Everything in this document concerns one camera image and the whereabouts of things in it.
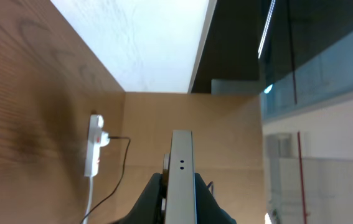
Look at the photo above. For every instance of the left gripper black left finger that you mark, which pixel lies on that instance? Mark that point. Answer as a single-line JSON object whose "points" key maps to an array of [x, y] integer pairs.
{"points": [[147, 209]]}

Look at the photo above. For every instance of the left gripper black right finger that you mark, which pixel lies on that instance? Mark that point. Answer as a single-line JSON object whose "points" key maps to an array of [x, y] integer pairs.
{"points": [[208, 210]]}

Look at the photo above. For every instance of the Samsung Galaxy smartphone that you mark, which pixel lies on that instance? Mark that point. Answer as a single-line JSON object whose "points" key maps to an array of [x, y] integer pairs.
{"points": [[180, 199]]}

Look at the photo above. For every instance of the white charger plug adapter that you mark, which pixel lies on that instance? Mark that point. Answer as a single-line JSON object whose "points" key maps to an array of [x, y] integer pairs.
{"points": [[102, 139]]}

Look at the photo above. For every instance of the white power strip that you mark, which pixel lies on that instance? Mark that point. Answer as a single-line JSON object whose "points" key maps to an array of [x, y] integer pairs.
{"points": [[93, 145]]}

